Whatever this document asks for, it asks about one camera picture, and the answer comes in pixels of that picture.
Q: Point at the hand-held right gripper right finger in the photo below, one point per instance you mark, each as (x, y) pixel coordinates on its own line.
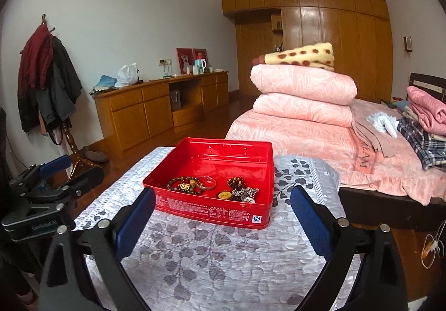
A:
(310, 224)

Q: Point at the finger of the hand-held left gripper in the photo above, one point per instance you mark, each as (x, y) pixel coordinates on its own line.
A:
(55, 164)
(85, 182)

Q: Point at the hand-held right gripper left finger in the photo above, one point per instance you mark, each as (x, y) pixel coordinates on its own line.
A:
(136, 224)

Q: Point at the gold pendant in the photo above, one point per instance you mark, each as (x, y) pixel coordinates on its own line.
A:
(184, 187)

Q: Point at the red tin box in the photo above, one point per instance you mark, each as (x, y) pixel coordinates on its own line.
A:
(209, 208)

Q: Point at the silver bangle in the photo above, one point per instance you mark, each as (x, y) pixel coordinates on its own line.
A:
(205, 187)

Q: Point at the round yellow pendant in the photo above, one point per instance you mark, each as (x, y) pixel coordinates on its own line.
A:
(224, 195)

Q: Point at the wooden coat rack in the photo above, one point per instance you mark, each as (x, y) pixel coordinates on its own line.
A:
(71, 143)

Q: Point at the dark slippers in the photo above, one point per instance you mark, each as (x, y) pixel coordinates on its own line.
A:
(96, 156)

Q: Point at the person's dark clothing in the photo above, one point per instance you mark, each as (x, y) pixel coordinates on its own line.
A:
(14, 269)

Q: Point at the dark grey jacket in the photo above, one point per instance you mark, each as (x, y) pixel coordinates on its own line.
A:
(59, 88)

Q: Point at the grey leaf-patterned cloth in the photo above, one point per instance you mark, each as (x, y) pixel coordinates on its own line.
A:
(209, 262)

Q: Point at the wooden sideboard cabinet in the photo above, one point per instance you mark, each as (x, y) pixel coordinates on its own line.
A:
(132, 112)

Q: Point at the pink bedspread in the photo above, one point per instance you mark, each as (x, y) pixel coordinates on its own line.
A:
(313, 136)

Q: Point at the blue cloth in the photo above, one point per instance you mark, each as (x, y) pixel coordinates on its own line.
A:
(106, 81)

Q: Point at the dark red garment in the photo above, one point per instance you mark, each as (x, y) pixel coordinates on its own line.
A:
(33, 63)

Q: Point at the beige folded cloth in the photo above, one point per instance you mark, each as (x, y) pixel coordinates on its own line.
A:
(379, 136)

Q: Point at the white plastic bag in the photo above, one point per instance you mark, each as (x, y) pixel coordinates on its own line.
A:
(127, 76)

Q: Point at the folded pink quilt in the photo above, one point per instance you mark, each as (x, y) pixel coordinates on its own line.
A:
(299, 110)
(303, 83)

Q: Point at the grey paper bag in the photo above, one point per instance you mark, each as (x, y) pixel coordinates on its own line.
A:
(175, 100)

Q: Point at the white cloth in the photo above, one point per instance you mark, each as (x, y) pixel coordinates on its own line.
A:
(388, 124)

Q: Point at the plaid folded clothes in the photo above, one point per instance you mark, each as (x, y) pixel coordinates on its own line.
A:
(421, 147)

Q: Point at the colourful folded cloth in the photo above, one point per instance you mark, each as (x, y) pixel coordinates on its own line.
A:
(400, 104)

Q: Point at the teal electric kettle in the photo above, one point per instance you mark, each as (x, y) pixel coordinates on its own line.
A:
(199, 65)

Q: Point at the pink folded blanket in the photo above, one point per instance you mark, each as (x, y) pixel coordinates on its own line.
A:
(425, 105)

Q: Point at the yellow spotted blanket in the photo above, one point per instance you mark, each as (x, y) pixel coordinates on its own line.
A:
(306, 56)

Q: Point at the wooden wardrobe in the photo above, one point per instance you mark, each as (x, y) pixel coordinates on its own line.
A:
(366, 53)

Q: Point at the dark wooden headboard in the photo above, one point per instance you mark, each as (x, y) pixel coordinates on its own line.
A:
(425, 80)

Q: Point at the dark wooden bed frame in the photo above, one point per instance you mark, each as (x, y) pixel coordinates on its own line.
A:
(383, 206)

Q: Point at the wall socket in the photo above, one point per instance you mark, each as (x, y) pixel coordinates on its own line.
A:
(165, 62)

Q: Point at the red photo frame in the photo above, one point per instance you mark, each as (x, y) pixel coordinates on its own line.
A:
(184, 60)
(201, 52)

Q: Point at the wall-mounted device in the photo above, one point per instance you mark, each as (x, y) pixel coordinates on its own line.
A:
(408, 43)

